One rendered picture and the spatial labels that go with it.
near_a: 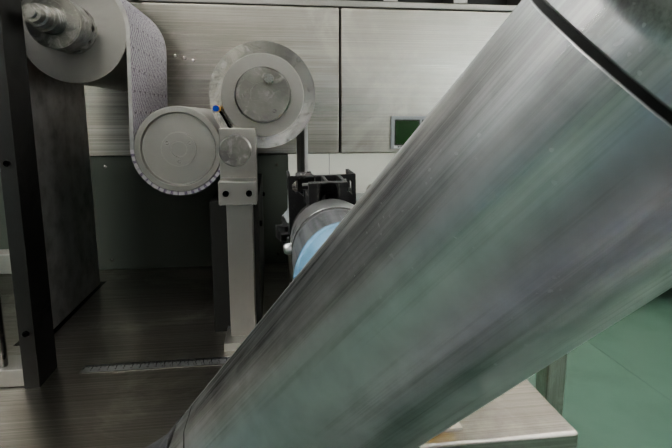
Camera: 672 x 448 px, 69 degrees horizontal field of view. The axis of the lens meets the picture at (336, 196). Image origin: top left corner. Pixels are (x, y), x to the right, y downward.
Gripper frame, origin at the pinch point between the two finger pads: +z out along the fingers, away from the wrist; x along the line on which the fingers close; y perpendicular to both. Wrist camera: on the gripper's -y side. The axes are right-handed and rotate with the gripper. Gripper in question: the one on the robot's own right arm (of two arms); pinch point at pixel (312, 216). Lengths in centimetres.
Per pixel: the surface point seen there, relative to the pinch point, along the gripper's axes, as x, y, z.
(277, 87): 3.9, 17.0, 5.5
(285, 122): 3.0, 12.2, 7.3
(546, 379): -70, -63, 57
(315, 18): -5, 32, 41
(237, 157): 9.4, 8.1, -0.5
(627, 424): -131, -112, 99
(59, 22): 29.3, 24.6, 0.7
